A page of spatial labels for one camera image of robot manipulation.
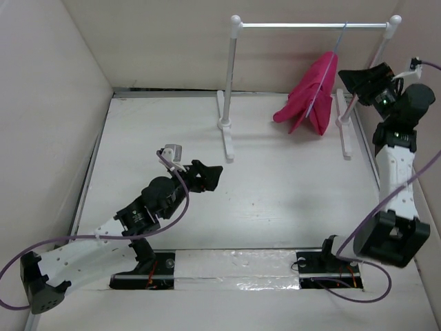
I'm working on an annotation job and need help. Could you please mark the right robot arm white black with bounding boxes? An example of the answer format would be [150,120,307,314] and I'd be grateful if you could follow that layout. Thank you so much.
[318,63,435,272]

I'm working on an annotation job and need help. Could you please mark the silver tape strip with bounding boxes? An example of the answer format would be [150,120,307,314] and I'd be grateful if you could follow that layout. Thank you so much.
[174,249,300,291]

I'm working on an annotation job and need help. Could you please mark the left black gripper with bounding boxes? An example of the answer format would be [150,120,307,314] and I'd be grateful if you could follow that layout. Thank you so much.
[161,160,221,220]

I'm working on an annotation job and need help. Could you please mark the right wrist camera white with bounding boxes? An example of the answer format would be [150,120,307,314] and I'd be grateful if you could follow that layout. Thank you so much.
[394,57,422,80]

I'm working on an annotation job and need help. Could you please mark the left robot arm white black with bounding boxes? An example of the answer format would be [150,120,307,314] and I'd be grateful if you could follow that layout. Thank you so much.
[20,160,223,314]

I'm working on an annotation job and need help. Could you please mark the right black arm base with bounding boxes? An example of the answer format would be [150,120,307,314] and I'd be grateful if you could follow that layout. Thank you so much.
[291,235,364,290]

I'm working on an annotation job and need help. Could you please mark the blue wire hanger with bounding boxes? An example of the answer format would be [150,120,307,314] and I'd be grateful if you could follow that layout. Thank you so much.
[306,21,349,118]

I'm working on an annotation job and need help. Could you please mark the white clothes rack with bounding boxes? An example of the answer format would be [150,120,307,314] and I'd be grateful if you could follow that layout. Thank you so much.
[217,15,402,161]

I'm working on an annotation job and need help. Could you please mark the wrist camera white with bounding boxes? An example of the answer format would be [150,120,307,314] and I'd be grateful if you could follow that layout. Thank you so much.
[394,57,422,80]
[157,144,185,171]

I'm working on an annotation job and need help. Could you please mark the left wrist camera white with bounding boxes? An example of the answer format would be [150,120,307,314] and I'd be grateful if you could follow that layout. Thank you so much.
[157,144,185,171]

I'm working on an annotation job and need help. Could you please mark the pink trousers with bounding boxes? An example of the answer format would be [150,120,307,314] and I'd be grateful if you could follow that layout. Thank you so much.
[273,52,338,136]

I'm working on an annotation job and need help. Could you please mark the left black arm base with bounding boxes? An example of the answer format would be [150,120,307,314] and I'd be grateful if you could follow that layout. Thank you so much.
[109,239,176,290]

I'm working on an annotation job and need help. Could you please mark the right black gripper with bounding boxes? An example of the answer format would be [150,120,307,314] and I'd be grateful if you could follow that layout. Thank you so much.
[338,62,400,123]

